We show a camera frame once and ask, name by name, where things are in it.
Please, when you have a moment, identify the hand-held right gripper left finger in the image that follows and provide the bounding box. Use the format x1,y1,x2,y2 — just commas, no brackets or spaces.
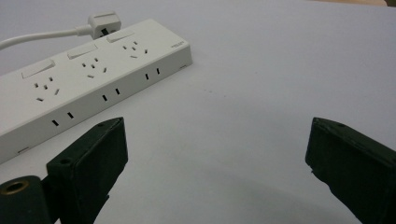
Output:
46,116,129,224

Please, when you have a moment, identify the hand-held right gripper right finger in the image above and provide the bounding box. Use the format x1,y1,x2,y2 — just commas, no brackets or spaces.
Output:
304,117,396,224

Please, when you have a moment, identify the white power strip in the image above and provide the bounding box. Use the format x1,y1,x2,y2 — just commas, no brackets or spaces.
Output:
0,18,193,165

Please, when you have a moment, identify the white plug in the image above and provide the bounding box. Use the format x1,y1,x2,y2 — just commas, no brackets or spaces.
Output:
87,10,122,40

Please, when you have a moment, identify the white cable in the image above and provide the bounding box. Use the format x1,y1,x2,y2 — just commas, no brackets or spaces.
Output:
0,25,93,51

